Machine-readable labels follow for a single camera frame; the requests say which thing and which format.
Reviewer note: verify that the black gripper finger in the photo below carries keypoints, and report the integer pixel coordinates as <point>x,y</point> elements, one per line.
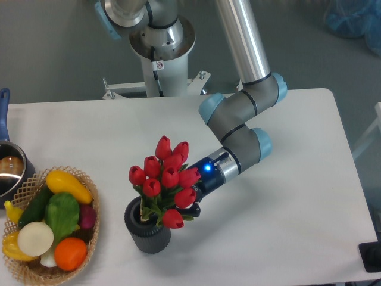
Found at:
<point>194,210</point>

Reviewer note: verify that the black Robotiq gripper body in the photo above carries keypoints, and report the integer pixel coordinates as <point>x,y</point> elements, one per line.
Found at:
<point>211,178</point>

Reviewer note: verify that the red tulip bouquet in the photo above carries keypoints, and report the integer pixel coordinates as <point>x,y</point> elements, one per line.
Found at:
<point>164,184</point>

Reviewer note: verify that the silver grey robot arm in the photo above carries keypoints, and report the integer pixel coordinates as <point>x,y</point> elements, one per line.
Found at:
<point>241,147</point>

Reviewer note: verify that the dark grey ribbed vase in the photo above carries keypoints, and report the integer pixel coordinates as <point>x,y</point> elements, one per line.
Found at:
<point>148,237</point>

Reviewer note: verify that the purple red onion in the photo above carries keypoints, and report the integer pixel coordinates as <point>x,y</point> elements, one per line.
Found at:
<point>87,217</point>

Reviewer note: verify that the orange fruit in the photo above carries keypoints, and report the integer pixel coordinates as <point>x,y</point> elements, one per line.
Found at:
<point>70,253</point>

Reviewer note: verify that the green lettuce leaf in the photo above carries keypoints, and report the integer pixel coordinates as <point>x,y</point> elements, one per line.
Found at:
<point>62,215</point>

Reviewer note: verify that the yellow squash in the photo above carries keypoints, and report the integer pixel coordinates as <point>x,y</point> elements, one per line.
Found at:
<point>59,181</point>

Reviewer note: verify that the dark green cucumber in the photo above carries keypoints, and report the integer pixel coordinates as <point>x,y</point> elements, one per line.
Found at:
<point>35,210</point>

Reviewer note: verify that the white round onion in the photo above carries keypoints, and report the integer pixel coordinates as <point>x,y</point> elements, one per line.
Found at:
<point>35,239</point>

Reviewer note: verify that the woven wicker basket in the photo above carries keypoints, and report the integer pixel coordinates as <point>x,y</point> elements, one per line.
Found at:
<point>33,273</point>

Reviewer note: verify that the black device at edge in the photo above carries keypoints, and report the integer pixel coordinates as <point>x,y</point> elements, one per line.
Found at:
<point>370,255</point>

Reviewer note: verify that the yellow bell pepper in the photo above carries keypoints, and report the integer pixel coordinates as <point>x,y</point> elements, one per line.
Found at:
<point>11,249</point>

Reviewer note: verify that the blue plastic bag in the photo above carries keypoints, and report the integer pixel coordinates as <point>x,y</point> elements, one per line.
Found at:
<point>355,19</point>

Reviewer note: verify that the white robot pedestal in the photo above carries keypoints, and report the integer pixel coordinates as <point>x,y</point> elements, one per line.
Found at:
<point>163,56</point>

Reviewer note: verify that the white frame at right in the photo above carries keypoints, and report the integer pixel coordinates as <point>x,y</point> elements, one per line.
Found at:
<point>368,136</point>

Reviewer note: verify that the blue handled saucepan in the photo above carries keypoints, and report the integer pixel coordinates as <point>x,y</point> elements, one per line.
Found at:
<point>16,168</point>

